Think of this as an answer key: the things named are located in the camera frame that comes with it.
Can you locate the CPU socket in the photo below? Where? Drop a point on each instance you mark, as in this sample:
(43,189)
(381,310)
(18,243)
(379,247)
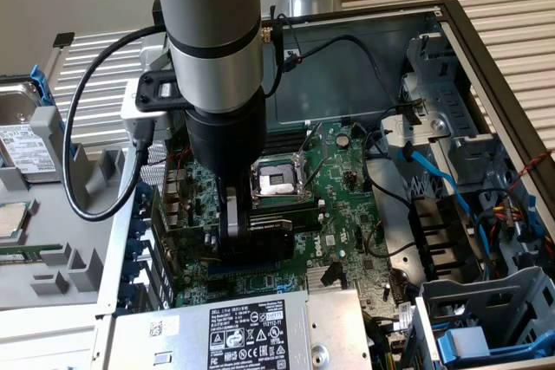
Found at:
(282,183)

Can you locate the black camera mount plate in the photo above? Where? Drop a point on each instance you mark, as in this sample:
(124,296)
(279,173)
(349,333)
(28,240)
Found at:
(149,92)

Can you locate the silver coin battery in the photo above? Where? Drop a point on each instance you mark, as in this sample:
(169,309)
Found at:
(342,140)

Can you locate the silver CPU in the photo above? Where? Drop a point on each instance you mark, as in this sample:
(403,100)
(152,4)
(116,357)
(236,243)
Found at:
(11,220)

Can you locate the black angled plug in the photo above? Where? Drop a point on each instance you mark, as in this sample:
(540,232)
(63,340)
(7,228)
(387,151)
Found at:
(333,275)

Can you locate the short black expansion slot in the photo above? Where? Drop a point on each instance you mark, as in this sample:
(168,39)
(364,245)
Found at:
(217,286)

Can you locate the black RAM slot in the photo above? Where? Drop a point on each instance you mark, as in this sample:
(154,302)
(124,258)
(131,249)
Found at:
(310,225)
(286,148)
(286,136)
(295,209)

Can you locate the black plastic fan duct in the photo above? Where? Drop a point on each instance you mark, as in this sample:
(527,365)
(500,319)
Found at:
(438,235)

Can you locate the grey parts rack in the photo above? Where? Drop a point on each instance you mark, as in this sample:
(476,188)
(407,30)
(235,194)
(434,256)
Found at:
(47,222)

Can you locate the green motherboard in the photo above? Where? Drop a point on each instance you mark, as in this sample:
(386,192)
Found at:
(338,196)

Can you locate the green RAM stick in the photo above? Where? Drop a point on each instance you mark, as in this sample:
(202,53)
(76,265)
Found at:
(26,253)

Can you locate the silver disk bay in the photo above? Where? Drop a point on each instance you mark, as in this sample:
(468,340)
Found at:
(442,97)

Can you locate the open grey PC case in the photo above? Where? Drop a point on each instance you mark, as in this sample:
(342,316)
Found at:
(338,84)

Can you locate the silver power supply unit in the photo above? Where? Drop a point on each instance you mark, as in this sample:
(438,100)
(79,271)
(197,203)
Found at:
(182,344)

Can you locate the black table corner cap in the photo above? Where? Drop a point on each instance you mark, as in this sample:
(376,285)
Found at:
(64,39)

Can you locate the silver chipset heatsink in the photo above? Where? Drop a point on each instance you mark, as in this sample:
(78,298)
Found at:
(314,277)

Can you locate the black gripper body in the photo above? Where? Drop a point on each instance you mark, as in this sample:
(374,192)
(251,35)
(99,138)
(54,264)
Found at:
(225,140)

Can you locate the hard disk in blue carrier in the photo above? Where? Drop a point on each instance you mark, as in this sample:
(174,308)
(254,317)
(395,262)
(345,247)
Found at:
(26,149)

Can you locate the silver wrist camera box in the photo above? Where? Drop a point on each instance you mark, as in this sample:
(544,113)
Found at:
(130,114)

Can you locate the thin metal locking lever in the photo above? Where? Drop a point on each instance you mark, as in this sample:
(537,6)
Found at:
(315,171)

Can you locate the black fan block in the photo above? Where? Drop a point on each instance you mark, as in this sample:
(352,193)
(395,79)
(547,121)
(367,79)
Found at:
(157,10)

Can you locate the blue slot latch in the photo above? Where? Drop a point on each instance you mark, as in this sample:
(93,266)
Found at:
(136,248)
(129,297)
(133,272)
(139,227)
(143,200)

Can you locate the blue disk bay latch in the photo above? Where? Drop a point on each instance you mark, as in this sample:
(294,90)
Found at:
(520,350)

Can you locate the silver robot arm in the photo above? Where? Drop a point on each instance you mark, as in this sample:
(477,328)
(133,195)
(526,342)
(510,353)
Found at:
(212,19)

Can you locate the grey disk bay cage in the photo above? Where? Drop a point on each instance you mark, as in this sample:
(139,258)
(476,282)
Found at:
(485,296)

